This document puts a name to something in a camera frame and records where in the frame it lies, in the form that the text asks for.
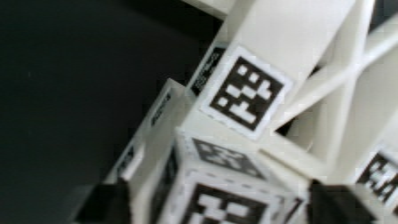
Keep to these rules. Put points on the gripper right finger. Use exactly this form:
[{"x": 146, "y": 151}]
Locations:
[{"x": 335, "y": 206}]

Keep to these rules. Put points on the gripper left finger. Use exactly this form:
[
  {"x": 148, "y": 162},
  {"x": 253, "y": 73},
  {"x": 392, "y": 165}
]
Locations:
[{"x": 106, "y": 208}]

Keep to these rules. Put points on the white tagged cube front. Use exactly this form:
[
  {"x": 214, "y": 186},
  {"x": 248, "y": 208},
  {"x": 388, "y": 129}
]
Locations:
[{"x": 219, "y": 188}]

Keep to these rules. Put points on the white tagged cube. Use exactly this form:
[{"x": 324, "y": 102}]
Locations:
[
  {"x": 379, "y": 176},
  {"x": 219, "y": 188}
]

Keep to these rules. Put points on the white chair part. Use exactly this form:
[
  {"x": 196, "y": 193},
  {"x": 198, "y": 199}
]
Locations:
[{"x": 292, "y": 96}]

